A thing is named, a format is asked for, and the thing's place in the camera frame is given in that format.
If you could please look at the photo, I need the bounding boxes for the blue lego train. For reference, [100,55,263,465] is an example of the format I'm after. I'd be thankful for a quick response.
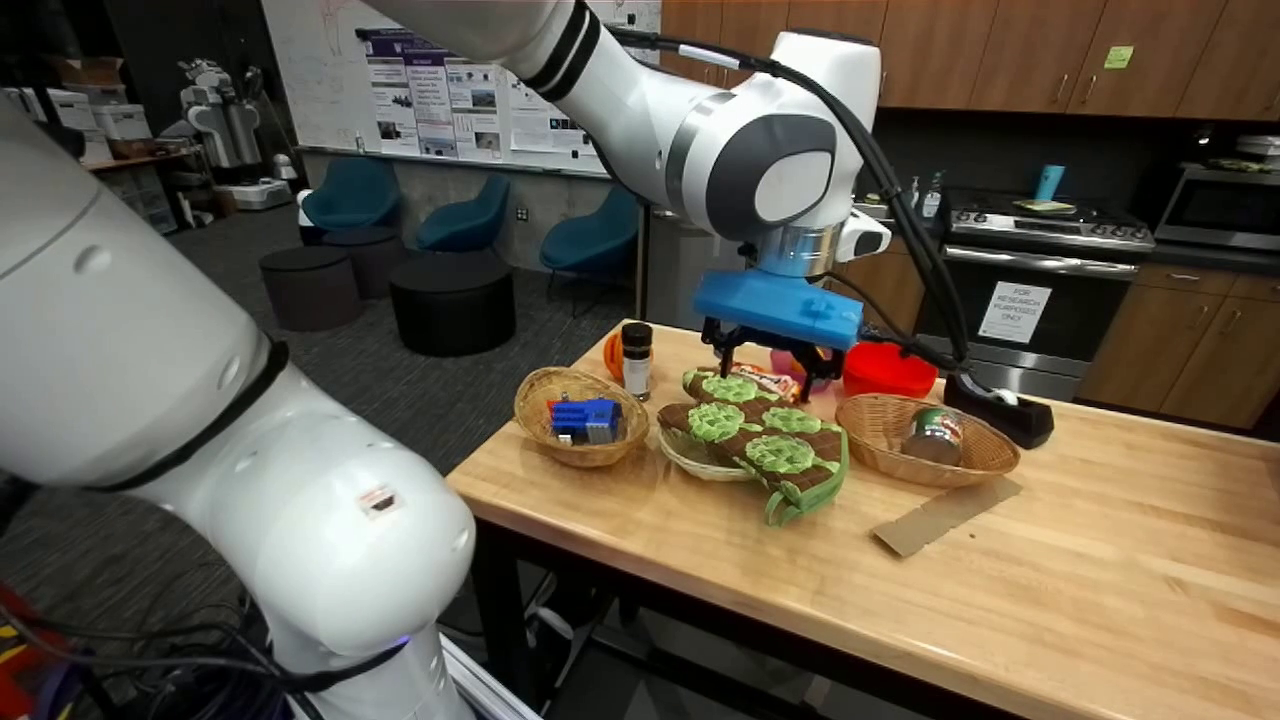
[547,399,622,442]

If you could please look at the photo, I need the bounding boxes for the red plastic container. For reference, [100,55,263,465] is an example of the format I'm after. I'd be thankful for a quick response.
[843,341,937,395]

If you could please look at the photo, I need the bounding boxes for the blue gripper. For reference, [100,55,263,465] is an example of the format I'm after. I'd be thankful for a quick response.
[698,266,863,395]

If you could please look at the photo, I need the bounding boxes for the wicker basket holding train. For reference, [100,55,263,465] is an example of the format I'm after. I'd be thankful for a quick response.
[512,366,647,466]

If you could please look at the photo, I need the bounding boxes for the green artichoke oven mitt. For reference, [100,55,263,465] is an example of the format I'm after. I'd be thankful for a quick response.
[680,366,847,523]

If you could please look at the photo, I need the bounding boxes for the whiteboard with posters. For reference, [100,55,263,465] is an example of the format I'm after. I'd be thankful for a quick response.
[261,0,659,174]

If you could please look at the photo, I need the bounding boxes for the stainless steel microwave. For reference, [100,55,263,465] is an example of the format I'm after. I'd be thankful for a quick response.
[1155,163,1280,255]

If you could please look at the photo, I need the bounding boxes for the upper wooden cabinets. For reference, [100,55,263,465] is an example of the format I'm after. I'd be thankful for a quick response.
[659,0,1280,120]

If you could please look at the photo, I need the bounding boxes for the black round ottoman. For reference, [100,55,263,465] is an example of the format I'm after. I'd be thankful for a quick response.
[392,252,517,354]

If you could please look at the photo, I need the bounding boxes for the black brush tool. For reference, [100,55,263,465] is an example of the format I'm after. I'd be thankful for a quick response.
[945,372,1057,448]

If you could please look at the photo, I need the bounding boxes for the white wicker basket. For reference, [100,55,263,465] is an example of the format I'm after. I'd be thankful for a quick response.
[656,402,746,485]

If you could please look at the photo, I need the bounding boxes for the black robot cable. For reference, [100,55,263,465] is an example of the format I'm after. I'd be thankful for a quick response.
[625,27,978,372]

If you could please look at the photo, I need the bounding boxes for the orange ball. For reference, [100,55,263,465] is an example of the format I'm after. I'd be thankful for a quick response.
[604,330,625,382]

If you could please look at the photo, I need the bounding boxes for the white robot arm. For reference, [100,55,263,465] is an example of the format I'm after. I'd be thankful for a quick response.
[0,0,879,720]

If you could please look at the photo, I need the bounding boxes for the stainless steel stove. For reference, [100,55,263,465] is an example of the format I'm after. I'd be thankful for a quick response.
[941,197,1155,395]

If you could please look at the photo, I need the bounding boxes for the black capped spice jar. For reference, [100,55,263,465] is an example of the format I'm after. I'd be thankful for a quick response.
[622,323,653,399]

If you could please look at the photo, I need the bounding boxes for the brown wicker basket right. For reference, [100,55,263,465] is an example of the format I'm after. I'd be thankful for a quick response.
[836,391,1022,487]

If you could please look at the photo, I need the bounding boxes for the teal lounge chair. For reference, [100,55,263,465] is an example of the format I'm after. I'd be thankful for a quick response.
[301,156,399,242]

